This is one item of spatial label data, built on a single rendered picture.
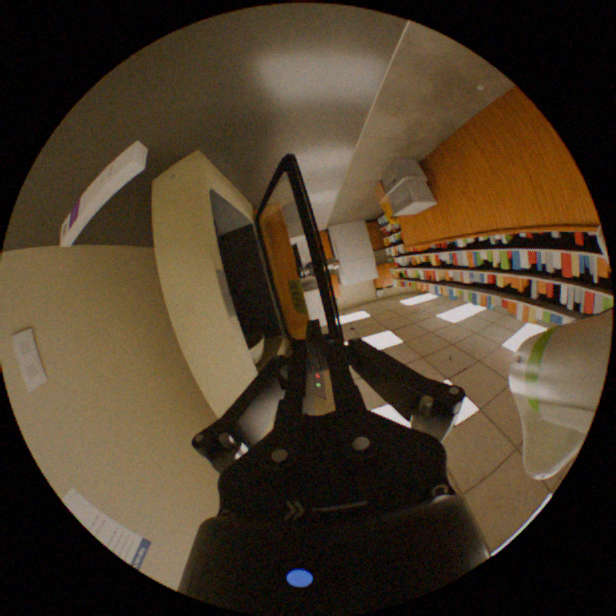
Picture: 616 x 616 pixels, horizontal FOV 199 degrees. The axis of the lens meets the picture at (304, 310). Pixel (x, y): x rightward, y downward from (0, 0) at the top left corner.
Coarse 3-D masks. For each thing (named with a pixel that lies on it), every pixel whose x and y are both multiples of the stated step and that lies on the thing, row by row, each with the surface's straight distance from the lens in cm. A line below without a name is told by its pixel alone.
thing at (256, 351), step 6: (246, 336) 50; (252, 336) 48; (258, 336) 46; (246, 342) 50; (252, 342) 48; (258, 342) 38; (252, 348) 36; (258, 348) 38; (252, 354) 37; (258, 354) 39; (258, 360) 40
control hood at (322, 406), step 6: (288, 348) 56; (288, 354) 52; (324, 372) 52; (324, 378) 49; (330, 384) 49; (330, 390) 46; (330, 396) 44; (318, 402) 39; (324, 402) 41; (330, 402) 42; (318, 408) 38; (324, 408) 39; (330, 408) 40; (318, 414) 37
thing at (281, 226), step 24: (288, 192) 33; (264, 216) 48; (288, 216) 34; (312, 216) 27; (264, 240) 52; (288, 240) 35; (288, 264) 38; (288, 288) 41; (312, 288) 30; (288, 312) 47; (312, 312) 33; (336, 312) 27
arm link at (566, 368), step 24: (600, 312) 24; (552, 336) 28; (576, 336) 23; (600, 336) 19; (552, 360) 25; (576, 360) 21; (600, 360) 18; (552, 384) 24; (576, 384) 21; (600, 384) 18; (552, 408) 25; (576, 408) 21
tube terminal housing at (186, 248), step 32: (192, 160) 35; (160, 192) 37; (192, 192) 31; (224, 192) 40; (160, 224) 34; (192, 224) 29; (160, 256) 32; (192, 256) 28; (192, 288) 28; (192, 320) 29; (224, 320) 25; (192, 352) 31; (224, 352) 27; (224, 384) 31
